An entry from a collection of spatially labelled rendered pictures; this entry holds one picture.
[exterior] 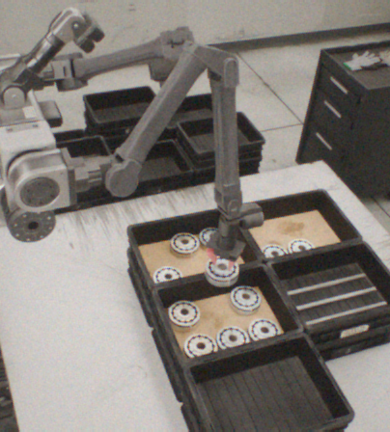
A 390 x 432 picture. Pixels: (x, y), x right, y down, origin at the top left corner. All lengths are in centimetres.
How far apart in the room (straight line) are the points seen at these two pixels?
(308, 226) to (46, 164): 122
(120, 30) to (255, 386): 351
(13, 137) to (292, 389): 107
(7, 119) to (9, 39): 314
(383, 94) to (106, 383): 207
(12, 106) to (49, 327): 84
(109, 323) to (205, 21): 342
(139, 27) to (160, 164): 183
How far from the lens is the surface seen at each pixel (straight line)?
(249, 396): 185
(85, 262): 233
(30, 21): 469
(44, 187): 147
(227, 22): 522
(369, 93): 324
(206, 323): 199
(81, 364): 205
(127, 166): 149
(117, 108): 356
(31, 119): 159
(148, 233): 218
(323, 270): 223
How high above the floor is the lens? 239
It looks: 42 degrees down
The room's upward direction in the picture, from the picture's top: 6 degrees clockwise
